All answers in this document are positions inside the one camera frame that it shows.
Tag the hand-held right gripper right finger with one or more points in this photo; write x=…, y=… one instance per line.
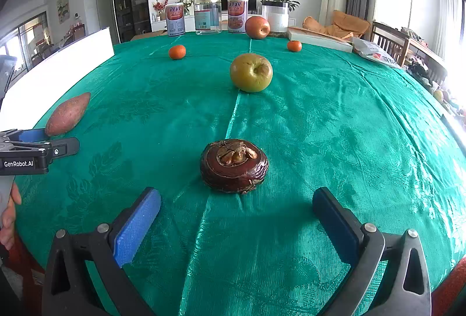
x=335, y=230

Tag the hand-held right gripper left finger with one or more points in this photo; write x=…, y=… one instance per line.
x=136, y=230

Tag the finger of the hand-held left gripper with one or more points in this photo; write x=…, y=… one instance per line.
x=65, y=147
x=32, y=135

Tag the large sweet potato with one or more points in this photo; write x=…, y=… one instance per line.
x=67, y=113

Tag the dark brown water chestnut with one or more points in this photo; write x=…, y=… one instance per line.
x=234, y=170

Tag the person's left hand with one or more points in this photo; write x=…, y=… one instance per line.
x=8, y=221

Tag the white cardboard box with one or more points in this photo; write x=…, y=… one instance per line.
x=54, y=79

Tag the green patterned tablecloth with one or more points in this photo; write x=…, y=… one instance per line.
x=291, y=155

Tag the wooden dining chairs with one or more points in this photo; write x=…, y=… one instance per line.
x=69, y=37

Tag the orange fuzzy cushion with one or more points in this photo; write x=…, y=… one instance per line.
x=451, y=290

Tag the brown cardboard box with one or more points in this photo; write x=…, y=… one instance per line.
x=149, y=35

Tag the orange tangerine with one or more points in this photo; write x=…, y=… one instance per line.
x=294, y=46
x=177, y=52

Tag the white television cabinet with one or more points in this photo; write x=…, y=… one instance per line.
x=158, y=25

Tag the red label tin can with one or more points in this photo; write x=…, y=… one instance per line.
x=175, y=20
x=237, y=15

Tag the red flower bouquet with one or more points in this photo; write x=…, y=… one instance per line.
x=160, y=7

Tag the pile of colourful toys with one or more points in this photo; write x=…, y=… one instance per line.
x=440, y=93

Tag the green apple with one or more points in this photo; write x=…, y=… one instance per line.
x=251, y=72

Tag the white plastic bag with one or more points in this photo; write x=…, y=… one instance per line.
x=375, y=53

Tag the green plant white vase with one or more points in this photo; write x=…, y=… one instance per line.
x=185, y=5

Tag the flat cardboard box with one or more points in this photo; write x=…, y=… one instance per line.
x=318, y=39

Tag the clear glass jar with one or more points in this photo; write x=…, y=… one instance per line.
x=207, y=16

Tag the dark wooden bench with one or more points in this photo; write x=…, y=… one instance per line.
x=393, y=42

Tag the orange lounge chair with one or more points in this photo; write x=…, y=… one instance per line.
x=346, y=24

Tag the red apple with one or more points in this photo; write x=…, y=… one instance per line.
x=257, y=28

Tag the white jar black lid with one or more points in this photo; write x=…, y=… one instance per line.
x=275, y=19

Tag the large green potted plant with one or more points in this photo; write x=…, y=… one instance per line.
x=285, y=0

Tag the white curtain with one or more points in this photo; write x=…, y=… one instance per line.
x=449, y=13

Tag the framed wall picture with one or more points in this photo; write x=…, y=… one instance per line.
x=62, y=8

